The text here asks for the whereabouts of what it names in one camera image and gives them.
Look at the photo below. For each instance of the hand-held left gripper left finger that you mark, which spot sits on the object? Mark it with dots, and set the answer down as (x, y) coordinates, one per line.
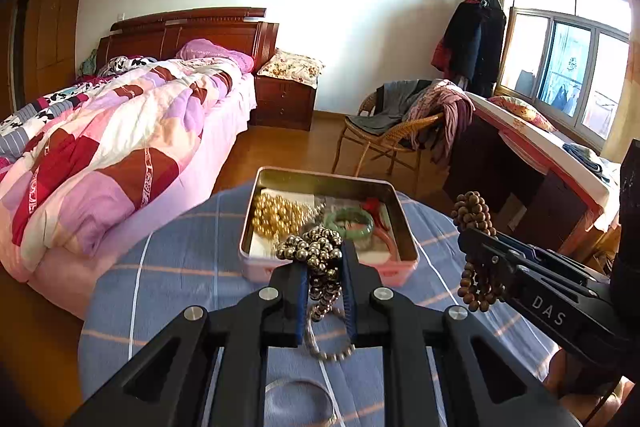
(300, 307)

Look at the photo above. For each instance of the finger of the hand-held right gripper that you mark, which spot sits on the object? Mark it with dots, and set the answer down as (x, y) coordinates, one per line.
(540, 257)
(490, 252)

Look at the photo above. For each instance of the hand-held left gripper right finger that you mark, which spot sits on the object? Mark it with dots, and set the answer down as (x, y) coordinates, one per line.
(348, 302)

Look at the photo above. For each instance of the brown wooden bead strand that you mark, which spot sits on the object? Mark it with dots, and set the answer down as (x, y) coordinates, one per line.
(472, 212)

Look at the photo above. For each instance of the pink tin box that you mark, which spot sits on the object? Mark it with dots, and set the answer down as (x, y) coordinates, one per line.
(395, 274)

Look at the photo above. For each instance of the pink bangle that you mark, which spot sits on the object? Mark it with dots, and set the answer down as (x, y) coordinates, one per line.
(387, 239)

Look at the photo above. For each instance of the person's right hand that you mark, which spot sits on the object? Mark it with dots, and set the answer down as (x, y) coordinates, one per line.
(585, 402)

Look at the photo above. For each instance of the dark wooden desk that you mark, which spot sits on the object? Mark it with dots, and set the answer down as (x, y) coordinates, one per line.
(500, 177)

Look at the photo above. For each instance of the thin silver bangle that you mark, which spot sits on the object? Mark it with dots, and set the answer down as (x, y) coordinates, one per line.
(300, 384)

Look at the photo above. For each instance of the white desk cloth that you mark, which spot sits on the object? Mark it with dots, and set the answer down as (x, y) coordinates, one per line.
(550, 152)

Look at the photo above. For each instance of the folded clothes pile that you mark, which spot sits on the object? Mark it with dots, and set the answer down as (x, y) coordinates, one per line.
(590, 162)

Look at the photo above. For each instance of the floral pillow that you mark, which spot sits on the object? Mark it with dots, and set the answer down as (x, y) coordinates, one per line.
(525, 112)

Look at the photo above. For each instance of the pink striped garment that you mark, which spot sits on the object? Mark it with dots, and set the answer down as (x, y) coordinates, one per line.
(450, 112)

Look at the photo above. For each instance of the wicker chair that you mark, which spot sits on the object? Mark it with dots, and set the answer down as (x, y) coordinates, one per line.
(380, 142)

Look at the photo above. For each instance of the grey garment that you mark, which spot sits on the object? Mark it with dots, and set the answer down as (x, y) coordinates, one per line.
(390, 107)

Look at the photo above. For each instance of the window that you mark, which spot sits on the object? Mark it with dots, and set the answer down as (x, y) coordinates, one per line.
(565, 57)

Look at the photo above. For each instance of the wooden nightstand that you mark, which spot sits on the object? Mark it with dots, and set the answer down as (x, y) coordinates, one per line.
(282, 104)

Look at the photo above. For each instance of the dark coats on rack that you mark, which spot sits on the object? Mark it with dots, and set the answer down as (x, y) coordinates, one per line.
(475, 42)

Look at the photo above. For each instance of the floral cushion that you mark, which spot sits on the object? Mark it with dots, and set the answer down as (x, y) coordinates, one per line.
(292, 67)

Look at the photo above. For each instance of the pink patchwork quilt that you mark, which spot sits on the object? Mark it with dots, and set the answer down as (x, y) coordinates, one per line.
(125, 132)

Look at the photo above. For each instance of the pink pillow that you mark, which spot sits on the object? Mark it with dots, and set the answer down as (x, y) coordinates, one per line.
(215, 54)

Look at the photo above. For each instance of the wooden bed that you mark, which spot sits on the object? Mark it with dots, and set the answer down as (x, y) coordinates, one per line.
(200, 27)

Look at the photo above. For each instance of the black white patterned blanket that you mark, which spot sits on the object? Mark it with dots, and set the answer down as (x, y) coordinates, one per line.
(120, 64)

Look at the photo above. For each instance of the teal bag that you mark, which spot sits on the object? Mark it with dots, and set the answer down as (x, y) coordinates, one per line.
(89, 63)

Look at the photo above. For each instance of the wooden wardrobe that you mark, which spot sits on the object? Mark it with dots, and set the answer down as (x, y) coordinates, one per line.
(55, 7)

